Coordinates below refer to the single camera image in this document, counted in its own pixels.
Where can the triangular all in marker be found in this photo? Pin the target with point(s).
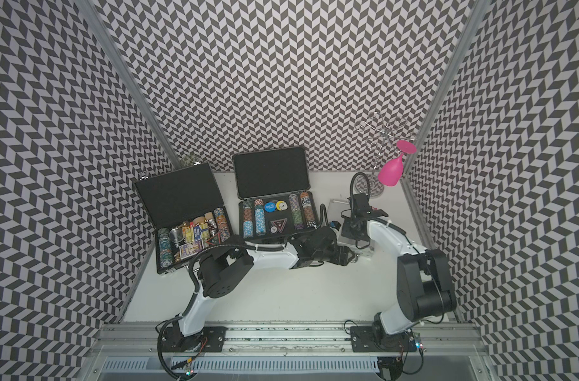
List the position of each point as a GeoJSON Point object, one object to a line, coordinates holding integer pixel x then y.
{"type": "Point", "coordinates": [278, 226]}

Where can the black poker case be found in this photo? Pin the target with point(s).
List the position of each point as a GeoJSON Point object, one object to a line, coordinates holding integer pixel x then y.
{"type": "Point", "coordinates": [176, 197]}
{"type": "Point", "coordinates": [271, 176]}

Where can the left black poker case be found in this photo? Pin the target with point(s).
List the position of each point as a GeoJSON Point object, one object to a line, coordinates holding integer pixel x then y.
{"type": "Point", "coordinates": [176, 197]}

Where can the yellow white dealer chip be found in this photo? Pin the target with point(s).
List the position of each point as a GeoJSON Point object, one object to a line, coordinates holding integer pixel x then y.
{"type": "Point", "coordinates": [281, 206]}

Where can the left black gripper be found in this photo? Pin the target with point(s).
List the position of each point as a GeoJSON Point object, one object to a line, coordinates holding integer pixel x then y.
{"type": "Point", "coordinates": [342, 254]}

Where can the middle black poker case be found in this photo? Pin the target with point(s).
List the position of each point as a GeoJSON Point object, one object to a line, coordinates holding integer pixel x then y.
{"type": "Point", "coordinates": [271, 176]}

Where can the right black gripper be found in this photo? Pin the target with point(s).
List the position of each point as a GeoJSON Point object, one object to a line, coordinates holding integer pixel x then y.
{"type": "Point", "coordinates": [347, 232]}

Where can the blue small blind button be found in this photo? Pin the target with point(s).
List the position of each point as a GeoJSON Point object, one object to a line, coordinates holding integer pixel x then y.
{"type": "Point", "coordinates": [270, 207]}

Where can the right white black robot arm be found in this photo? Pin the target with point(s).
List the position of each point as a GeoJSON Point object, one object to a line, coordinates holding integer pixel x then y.
{"type": "Point", "coordinates": [424, 286]}

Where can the pink plastic wine glass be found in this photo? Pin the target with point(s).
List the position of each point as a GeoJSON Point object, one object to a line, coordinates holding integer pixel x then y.
{"type": "Point", "coordinates": [393, 170]}

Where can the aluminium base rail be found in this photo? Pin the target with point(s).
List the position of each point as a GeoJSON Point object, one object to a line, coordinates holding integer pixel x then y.
{"type": "Point", "coordinates": [279, 339]}

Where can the silver aluminium poker case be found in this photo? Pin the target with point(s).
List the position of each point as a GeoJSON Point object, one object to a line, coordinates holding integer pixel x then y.
{"type": "Point", "coordinates": [336, 208]}

